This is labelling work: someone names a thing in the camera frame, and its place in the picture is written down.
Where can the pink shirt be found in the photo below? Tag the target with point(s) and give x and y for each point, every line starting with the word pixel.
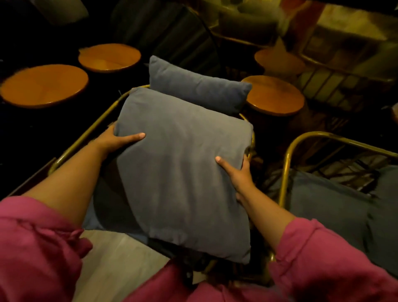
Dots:
pixel 40 252

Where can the dark blue seat cushion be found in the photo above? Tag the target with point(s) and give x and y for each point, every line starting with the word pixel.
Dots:
pixel 329 205

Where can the person's left thumb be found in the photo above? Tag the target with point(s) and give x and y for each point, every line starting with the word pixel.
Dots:
pixel 132 137

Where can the dark blue back cushion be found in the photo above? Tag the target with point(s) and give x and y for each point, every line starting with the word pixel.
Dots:
pixel 384 221

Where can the person's right thumb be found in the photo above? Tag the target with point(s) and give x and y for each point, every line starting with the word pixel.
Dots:
pixel 225 165

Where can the brass frame chair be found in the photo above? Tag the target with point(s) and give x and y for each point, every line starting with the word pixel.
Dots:
pixel 236 37
pixel 311 149
pixel 90 130
pixel 348 68

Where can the person's right forearm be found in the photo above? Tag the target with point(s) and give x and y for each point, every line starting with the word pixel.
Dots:
pixel 266 219

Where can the round wooden table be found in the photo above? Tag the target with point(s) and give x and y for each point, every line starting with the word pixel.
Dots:
pixel 109 57
pixel 279 60
pixel 43 85
pixel 273 95

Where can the person's left hand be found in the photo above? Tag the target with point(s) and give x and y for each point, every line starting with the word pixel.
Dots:
pixel 109 140

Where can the person's left forearm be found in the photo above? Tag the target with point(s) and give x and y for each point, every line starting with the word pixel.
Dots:
pixel 67 183

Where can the small grey cushion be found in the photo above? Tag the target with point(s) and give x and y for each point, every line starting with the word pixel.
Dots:
pixel 197 85

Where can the large grey square cushion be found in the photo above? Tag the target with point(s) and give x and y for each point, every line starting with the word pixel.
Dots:
pixel 183 174

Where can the person's right hand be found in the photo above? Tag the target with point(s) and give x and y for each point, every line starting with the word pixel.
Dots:
pixel 239 178

